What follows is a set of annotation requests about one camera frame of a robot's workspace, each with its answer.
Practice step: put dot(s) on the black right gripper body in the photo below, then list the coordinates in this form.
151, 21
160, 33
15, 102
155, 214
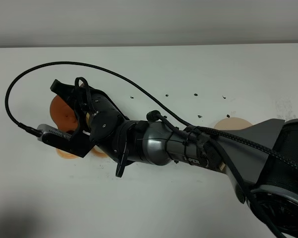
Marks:
102, 120

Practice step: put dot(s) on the orange coaster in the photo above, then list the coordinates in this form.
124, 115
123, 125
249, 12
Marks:
65, 155
99, 153

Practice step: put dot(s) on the orange left coaster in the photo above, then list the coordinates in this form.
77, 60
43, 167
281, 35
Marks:
65, 155

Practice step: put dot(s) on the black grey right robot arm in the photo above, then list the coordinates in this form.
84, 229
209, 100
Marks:
261, 161

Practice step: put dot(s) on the brown clay teapot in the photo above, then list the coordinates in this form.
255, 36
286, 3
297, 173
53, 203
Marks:
62, 115

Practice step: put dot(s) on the orange right coaster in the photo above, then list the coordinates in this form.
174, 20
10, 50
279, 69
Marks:
99, 153

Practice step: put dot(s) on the cream teapot saucer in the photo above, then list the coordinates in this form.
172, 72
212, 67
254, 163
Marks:
232, 124

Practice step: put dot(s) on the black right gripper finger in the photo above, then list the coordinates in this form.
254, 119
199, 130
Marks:
74, 97
122, 163

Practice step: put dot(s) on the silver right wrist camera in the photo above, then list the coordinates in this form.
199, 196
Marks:
77, 143

